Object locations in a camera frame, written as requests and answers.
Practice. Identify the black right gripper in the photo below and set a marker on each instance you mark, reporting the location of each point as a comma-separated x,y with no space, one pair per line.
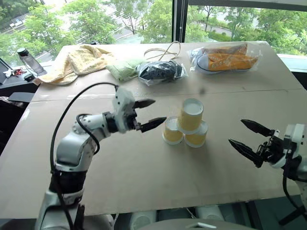
274,148

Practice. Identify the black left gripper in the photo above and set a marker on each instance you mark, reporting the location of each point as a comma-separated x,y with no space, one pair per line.
133,119

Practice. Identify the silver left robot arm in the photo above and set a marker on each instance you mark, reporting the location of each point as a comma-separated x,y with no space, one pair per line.
72,148

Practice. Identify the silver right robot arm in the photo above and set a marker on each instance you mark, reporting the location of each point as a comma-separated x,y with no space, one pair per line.
299,169

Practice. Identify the yellow paper cup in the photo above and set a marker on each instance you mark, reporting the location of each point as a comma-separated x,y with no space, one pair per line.
196,139
190,115
171,134

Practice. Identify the bagged dark blue cloth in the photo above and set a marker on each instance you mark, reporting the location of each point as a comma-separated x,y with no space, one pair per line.
160,70

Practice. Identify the light green folded cloth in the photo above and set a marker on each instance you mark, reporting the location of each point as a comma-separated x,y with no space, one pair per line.
122,68

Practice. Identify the bagged orange sneakers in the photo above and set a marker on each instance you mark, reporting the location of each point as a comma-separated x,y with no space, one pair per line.
225,60

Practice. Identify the white rounded shape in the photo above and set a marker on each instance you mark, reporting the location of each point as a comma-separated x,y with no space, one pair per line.
208,213
142,219

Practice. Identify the pale yellow towel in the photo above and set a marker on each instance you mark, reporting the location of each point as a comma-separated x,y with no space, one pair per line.
79,62

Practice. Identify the small black round object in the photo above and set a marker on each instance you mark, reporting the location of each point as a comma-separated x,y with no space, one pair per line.
28,77

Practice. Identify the grey water bottle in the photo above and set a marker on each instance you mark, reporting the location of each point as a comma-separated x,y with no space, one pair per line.
32,62

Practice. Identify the black side desk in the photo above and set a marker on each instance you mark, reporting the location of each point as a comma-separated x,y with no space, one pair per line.
16,86

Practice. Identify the small red object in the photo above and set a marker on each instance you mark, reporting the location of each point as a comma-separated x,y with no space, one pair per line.
18,71

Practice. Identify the black chair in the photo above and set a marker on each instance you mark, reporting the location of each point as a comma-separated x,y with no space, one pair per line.
12,115

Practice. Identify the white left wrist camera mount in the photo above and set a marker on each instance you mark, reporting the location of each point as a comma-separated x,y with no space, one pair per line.
123,105

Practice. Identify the dark window frame post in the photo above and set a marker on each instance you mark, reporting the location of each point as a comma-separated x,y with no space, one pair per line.
177,21

